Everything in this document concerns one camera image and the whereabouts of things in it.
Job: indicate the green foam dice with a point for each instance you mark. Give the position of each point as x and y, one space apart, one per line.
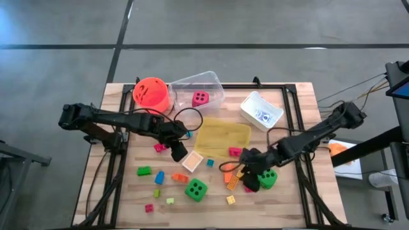
269 179
196 190

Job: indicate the small white square box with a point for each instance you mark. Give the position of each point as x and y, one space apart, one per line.
192 161

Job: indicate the lime small toy brick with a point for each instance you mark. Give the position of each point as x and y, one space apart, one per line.
156 193

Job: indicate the green toy block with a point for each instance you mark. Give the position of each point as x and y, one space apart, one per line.
144 171

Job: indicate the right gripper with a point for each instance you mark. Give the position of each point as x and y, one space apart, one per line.
254 159

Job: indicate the blue playing card deck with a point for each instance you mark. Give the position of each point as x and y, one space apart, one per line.
264 116

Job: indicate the white plastic bin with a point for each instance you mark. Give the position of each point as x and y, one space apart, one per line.
250 105

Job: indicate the yellow small toy brick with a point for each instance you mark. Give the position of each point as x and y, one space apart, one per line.
230 199
239 174

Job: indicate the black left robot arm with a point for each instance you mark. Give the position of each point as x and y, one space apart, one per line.
112 118

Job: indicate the pale green small toy brick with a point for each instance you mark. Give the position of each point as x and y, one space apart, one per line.
170 201

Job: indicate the yellow large toy brick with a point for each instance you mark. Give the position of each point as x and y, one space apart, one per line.
232 183

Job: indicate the blue screen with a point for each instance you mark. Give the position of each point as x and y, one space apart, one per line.
402 91

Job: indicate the grey side table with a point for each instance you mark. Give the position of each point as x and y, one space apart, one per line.
25 154

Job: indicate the red small toy brick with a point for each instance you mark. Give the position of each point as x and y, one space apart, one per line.
149 208

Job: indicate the teal small toy brick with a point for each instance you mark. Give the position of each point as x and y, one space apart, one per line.
189 134
210 163

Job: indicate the blue single-stud toy block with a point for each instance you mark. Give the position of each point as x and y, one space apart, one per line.
159 177

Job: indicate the red two-stud toy block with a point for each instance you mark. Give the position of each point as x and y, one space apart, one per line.
159 147
248 189
234 151

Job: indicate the red foam dice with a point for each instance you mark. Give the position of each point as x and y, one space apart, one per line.
200 98

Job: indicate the clear plastic storage bin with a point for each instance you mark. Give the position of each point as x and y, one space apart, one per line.
183 91

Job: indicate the orange plastic bucket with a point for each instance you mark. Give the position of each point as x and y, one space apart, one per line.
150 94

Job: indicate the yellow translucent tray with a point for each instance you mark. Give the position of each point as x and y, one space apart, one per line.
220 137

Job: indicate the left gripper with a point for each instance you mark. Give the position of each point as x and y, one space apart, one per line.
172 132

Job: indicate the orange hollow toy block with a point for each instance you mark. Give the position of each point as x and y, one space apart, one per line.
180 178

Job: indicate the black diagonal beam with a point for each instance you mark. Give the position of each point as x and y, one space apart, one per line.
367 146

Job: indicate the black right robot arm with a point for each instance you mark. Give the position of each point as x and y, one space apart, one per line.
319 131

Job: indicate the black metal rig frame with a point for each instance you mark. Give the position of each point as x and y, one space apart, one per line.
271 86

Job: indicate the grey equipment cart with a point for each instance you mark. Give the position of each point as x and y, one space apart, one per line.
401 121

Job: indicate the white board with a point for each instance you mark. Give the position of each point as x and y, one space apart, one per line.
350 169

